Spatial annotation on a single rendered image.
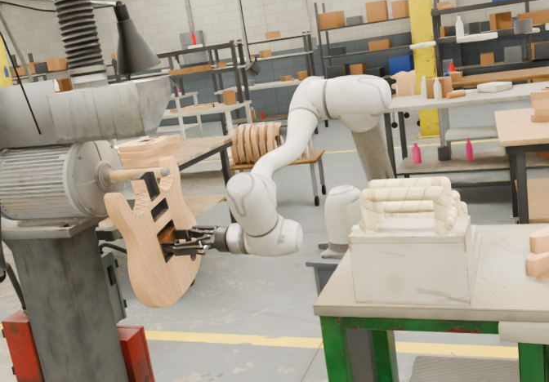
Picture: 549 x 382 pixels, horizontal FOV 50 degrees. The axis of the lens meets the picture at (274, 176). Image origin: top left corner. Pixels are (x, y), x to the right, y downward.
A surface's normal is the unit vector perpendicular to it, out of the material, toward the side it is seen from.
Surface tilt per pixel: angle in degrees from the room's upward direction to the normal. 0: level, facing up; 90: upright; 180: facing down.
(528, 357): 90
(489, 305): 0
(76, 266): 90
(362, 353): 90
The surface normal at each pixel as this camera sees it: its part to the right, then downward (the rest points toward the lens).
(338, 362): -0.34, 0.25
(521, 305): -0.14, -0.97
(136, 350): 0.93, -0.06
